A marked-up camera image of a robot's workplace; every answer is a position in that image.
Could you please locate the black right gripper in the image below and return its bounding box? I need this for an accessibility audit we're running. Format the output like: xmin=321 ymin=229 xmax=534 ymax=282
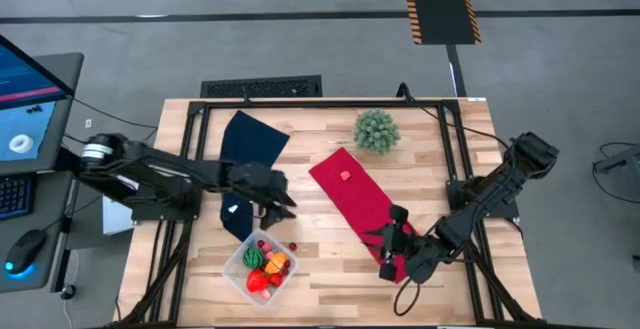
xmin=363 ymin=204 xmax=419 ymax=283

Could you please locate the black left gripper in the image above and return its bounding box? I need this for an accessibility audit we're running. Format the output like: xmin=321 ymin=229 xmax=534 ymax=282
xmin=229 ymin=161 xmax=298 ymax=232

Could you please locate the orange toy bell pepper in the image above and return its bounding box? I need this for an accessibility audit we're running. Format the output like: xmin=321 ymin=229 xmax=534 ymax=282
xmin=263 ymin=251 xmax=288 ymax=275

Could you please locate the green toy watermelon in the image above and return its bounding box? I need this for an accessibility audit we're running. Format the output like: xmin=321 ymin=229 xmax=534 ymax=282
xmin=242 ymin=247 xmax=265 ymax=269

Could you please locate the red toy bell pepper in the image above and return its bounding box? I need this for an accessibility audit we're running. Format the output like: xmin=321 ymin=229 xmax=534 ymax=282
xmin=246 ymin=268 xmax=270 ymax=294

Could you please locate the clear plastic tupperware container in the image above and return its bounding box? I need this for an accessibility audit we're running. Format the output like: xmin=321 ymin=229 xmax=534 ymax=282
xmin=222 ymin=228 xmax=300 ymax=309

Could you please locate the red cloth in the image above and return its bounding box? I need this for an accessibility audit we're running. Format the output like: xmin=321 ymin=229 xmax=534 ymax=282
xmin=308 ymin=146 xmax=421 ymax=285

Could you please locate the navy blue cloth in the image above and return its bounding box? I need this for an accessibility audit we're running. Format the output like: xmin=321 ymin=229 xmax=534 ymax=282
xmin=219 ymin=110 xmax=291 ymax=243

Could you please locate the green artificial potted plant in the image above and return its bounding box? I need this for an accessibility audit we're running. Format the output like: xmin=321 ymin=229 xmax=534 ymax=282
xmin=352 ymin=109 xmax=402 ymax=155

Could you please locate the black vented box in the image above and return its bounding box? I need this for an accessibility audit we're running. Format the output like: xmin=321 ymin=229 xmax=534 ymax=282
xmin=200 ymin=74 xmax=324 ymax=99

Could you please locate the white box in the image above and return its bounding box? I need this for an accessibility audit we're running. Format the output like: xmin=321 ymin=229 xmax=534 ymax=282
xmin=102 ymin=193 xmax=136 ymax=236

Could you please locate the grey desk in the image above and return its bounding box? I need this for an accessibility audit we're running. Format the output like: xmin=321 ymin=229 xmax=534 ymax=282
xmin=0 ymin=168 xmax=79 ymax=293

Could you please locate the grey chair base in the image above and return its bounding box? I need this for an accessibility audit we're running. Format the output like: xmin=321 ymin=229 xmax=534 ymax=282
xmin=592 ymin=142 xmax=640 ymax=205

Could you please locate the black orange-striped floor mat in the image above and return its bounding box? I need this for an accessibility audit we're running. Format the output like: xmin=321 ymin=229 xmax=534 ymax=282
xmin=401 ymin=0 xmax=482 ymax=46

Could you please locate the black computer mouse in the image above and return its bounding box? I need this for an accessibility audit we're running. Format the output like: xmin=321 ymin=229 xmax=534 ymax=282
xmin=4 ymin=228 xmax=48 ymax=277

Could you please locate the grey framed display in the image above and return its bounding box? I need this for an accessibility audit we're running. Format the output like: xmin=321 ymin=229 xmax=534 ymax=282
xmin=0 ymin=52 xmax=85 ymax=176

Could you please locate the black keyboard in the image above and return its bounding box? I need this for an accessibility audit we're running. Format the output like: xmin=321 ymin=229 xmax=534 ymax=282
xmin=0 ymin=173 xmax=36 ymax=220

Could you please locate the black computer monitor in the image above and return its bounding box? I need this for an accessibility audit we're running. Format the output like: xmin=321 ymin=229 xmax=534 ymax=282
xmin=0 ymin=33 xmax=76 ymax=112

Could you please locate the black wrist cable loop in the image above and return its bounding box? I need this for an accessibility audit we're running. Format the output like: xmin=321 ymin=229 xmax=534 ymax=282
xmin=392 ymin=277 xmax=422 ymax=317

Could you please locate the black metal table frame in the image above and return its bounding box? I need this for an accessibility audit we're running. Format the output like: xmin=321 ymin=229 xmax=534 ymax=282
xmin=113 ymin=96 xmax=544 ymax=329

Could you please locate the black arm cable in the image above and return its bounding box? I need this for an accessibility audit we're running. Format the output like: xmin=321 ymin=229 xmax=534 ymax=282
xmin=397 ymin=82 xmax=516 ymax=150

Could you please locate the black monitor cable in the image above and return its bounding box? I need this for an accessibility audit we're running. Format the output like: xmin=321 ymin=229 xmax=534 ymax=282
xmin=69 ymin=96 xmax=159 ymax=130

